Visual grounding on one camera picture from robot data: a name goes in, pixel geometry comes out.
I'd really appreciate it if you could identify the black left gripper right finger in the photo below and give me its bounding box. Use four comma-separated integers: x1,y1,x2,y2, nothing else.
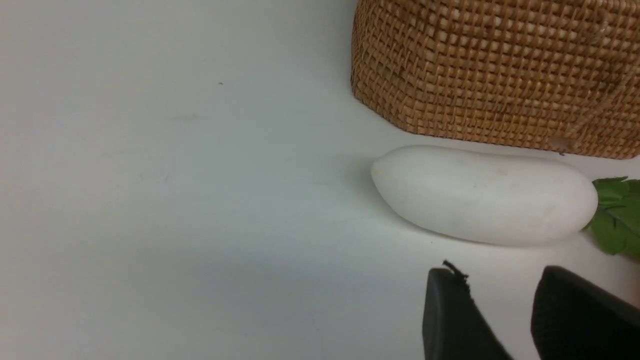
530,265,640,360

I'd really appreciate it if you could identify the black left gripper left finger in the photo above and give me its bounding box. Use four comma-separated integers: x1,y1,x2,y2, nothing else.
422,260,512,360

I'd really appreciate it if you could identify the white radish with green leaves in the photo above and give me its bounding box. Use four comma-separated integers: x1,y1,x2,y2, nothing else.
371,145,639,258

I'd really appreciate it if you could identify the woven rattan basket green lining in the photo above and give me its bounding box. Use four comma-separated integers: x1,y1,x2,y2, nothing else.
350,0,640,160

